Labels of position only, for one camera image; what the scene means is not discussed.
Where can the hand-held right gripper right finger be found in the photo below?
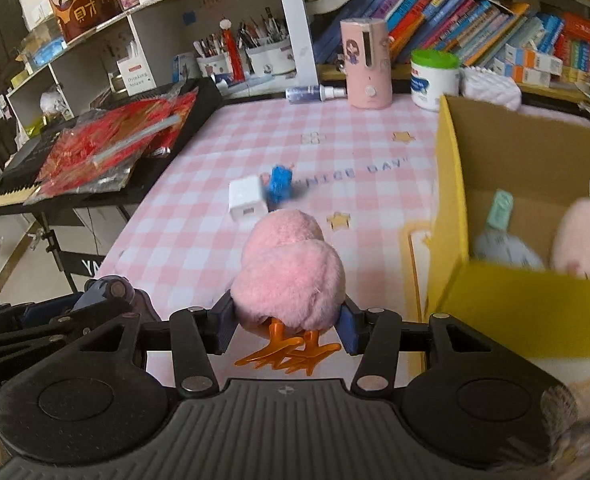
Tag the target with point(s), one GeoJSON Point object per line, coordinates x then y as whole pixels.
{"type": "Point", "coordinates": [350, 331]}

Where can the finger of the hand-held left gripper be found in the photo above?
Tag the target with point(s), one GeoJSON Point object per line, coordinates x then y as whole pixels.
{"type": "Point", "coordinates": [100, 294]}

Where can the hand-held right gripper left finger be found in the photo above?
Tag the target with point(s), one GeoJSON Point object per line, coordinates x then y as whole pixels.
{"type": "Point", "coordinates": [223, 327]}

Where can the pink chick plush toy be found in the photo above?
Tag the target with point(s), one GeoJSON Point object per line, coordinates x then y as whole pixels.
{"type": "Point", "coordinates": [285, 270]}

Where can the yellow cardboard box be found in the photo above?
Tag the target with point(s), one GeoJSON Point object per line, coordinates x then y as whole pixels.
{"type": "Point", "coordinates": [500, 305]}

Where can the green correction tape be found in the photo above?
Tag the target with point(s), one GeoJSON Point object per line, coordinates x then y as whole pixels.
{"type": "Point", "coordinates": [500, 210]}

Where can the pink pig plush toy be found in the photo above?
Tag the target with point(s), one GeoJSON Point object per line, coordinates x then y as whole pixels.
{"type": "Point", "coordinates": [585, 240]}

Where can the black keyboard stand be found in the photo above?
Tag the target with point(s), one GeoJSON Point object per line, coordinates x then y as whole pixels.
{"type": "Point", "coordinates": [82, 265]}

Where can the pink checked tablecloth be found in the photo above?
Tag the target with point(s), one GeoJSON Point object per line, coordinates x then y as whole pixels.
{"type": "Point", "coordinates": [190, 240]}

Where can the white cube charger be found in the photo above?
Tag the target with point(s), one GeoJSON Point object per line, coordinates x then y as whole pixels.
{"type": "Point", "coordinates": [245, 200]}

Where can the red packets in plastic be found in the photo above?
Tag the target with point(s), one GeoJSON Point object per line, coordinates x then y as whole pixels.
{"type": "Point", "coordinates": [100, 150]}

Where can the black electronic keyboard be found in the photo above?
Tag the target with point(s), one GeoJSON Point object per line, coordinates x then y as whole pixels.
{"type": "Point", "coordinates": [17, 175]}

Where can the blue plastic toy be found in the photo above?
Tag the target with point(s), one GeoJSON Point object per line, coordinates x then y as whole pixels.
{"type": "Point", "coordinates": [280, 182]}

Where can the white drinking straw box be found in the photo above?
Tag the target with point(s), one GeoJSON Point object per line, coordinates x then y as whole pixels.
{"type": "Point", "coordinates": [135, 72]}

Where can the clear spray bottle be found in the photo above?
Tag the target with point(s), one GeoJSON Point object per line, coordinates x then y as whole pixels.
{"type": "Point", "coordinates": [315, 93]}

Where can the white jar green lid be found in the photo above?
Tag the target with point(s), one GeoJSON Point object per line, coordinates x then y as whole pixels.
{"type": "Point", "coordinates": [432, 85]}

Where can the pink humidifier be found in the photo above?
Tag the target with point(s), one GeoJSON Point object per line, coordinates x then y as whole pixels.
{"type": "Point", "coordinates": [365, 70]}

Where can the large white pen holder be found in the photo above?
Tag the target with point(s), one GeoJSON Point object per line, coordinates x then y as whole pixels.
{"type": "Point", "coordinates": [270, 60]}

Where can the white tissue pack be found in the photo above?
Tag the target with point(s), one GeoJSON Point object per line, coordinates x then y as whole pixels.
{"type": "Point", "coordinates": [490, 87]}

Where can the red fortune figure box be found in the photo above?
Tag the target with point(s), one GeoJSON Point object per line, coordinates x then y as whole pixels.
{"type": "Point", "coordinates": [80, 5]}

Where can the orange blue white carton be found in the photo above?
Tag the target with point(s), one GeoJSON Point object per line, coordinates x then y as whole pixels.
{"type": "Point", "coordinates": [522, 74]}
{"type": "Point", "coordinates": [532, 57]}

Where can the white bookshelf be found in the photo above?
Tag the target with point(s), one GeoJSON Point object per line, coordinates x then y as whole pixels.
{"type": "Point", "coordinates": [290, 10]}

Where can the row of colourful books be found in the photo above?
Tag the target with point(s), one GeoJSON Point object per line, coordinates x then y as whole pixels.
{"type": "Point", "coordinates": [440, 15]}

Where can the red boxed book set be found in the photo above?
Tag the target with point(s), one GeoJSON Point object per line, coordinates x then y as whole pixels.
{"type": "Point", "coordinates": [585, 45]}

